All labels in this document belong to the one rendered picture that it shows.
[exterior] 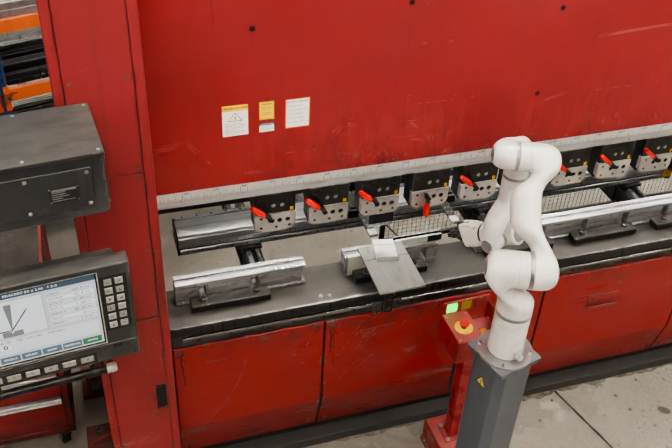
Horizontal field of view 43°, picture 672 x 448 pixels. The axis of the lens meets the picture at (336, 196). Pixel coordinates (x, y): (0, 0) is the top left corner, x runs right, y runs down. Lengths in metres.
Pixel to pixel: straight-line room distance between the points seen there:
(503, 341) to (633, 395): 1.61
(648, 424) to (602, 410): 0.21
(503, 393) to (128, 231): 1.36
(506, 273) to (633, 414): 1.78
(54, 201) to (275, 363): 1.47
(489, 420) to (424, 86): 1.19
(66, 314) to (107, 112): 0.57
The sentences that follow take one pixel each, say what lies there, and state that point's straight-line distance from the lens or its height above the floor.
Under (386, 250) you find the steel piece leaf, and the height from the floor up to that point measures 1.00.
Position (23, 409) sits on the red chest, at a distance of 3.78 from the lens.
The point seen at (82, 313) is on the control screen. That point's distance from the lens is 2.48.
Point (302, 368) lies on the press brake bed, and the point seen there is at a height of 0.52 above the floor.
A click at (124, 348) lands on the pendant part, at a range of 2.60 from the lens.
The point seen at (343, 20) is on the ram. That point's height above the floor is 1.98.
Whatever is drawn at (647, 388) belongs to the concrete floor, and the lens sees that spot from 4.50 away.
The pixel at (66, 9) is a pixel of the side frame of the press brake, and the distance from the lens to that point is 2.35.
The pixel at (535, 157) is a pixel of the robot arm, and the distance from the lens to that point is 2.87.
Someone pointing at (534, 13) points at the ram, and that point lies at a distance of 3.04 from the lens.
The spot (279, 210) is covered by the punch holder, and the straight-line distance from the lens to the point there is 3.07.
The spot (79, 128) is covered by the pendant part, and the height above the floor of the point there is 1.95.
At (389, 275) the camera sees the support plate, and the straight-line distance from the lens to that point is 3.23.
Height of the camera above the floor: 3.15
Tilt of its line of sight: 37 degrees down
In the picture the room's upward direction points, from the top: 3 degrees clockwise
